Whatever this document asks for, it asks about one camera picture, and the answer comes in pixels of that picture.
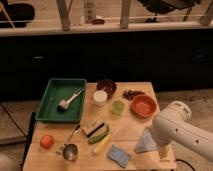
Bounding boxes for dish brush with metal handle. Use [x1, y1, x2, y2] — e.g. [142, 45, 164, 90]
[57, 87, 84, 112]

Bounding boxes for green cucumber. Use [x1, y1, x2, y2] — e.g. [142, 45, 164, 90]
[88, 125, 110, 144]

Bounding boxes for black cable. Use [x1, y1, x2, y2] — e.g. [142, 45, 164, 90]
[175, 158, 198, 171]

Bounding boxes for metal measuring cup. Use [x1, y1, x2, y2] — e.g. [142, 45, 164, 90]
[63, 144, 78, 162]

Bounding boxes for green plastic cup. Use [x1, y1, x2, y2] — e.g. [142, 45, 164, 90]
[112, 100, 125, 116]

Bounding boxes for orange bowl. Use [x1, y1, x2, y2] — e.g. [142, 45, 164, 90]
[130, 94, 157, 118]

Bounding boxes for green plastic tray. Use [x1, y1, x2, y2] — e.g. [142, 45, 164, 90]
[36, 78, 87, 123]

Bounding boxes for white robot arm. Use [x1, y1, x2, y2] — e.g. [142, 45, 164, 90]
[150, 101, 213, 162]

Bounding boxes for dark brown bowl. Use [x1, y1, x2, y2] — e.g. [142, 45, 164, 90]
[96, 79, 117, 99]

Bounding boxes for blue grey towel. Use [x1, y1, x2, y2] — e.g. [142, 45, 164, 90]
[134, 129, 157, 154]

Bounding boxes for orange fruit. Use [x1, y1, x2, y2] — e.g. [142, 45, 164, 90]
[40, 135, 54, 149]

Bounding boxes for metal spoon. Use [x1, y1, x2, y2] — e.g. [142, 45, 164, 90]
[66, 125, 80, 143]

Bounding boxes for white round lid container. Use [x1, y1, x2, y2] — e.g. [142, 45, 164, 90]
[93, 90, 107, 107]

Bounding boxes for black white eraser block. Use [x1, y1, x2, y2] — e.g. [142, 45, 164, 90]
[82, 120, 104, 137]

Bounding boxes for blue sponge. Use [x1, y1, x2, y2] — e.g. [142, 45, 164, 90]
[107, 145, 131, 168]

